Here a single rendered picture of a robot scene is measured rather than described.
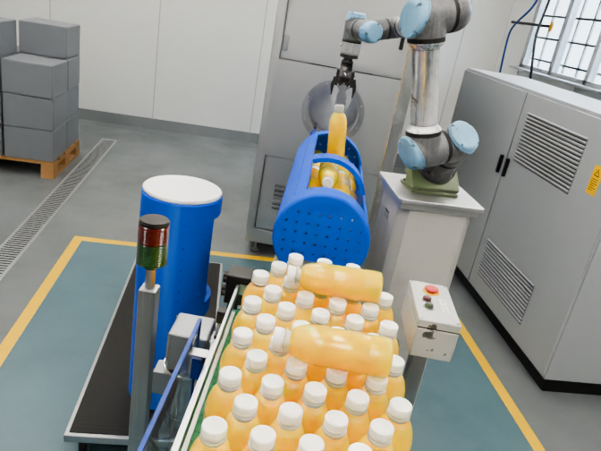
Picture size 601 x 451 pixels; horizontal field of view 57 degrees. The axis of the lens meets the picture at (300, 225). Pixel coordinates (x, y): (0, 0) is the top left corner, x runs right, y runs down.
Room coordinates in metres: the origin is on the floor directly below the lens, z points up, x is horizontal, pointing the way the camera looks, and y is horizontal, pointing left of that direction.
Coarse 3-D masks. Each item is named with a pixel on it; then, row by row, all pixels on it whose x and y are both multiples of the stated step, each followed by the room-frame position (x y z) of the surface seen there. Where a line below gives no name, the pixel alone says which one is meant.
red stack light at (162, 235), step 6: (138, 228) 1.04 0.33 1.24; (144, 228) 1.02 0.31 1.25; (168, 228) 1.04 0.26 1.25; (138, 234) 1.03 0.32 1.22; (144, 234) 1.02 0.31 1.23; (150, 234) 1.02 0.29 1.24; (156, 234) 1.02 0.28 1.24; (162, 234) 1.03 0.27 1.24; (168, 234) 1.05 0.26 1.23; (138, 240) 1.03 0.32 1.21; (144, 240) 1.02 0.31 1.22; (150, 240) 1.02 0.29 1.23; (156, 240) 1.02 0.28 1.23; (162, 240) 1.03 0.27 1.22; (168, 240) 1.05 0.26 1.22; (150, 246) 1.02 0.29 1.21; (156, 246) 1.02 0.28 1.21
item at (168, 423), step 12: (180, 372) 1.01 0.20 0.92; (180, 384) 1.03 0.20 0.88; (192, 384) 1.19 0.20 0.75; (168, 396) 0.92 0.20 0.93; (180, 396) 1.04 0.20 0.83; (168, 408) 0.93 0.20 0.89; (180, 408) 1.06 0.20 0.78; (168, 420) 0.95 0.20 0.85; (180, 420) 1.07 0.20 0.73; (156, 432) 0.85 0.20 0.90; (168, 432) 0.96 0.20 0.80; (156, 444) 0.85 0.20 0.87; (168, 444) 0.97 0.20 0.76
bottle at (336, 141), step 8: (336, 112) 2.23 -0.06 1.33; (336, 120) 2.21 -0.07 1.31; (344, 120) 2.22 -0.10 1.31; (336, 128) 2.21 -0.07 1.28; (344, 128) 2.22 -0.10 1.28; (328, 136) 2.23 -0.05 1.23; (336, 136) 2.21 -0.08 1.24; (344, 136) 2.22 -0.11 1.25; (328, 144) 2.23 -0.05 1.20; (336, 144) 2.21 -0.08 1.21; (344, 144) 2.23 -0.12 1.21; (328, 152) 2.22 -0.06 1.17; (336, 152) 2.21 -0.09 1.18; (344, 152) 2.24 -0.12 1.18
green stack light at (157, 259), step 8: (144, 248) 1.02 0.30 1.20; (152, 248) 1.02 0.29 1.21; (160, 248) 1.03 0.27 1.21; (136, 256) 1.03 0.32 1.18; (144, 256) 1.02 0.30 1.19; (152, 256) 1.02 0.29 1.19; (160, 256) 1.03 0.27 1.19; (144, 264) 1.02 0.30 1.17; (152, 264) 1.02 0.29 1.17; (160, 264) 1.03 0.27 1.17
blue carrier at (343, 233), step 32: (320, 160) 1.90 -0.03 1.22; (352, 160) 2.35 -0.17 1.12; (288, 192) 1.64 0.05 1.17; (320, 192) 1.50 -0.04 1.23; (288, 224) 1.49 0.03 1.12; (320, 224) 1.49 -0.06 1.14; (352, 224) 1.49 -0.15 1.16; (288, 256) 1.49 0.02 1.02; (320, 256) 1.49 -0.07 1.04; (352, 256) 1.49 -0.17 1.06
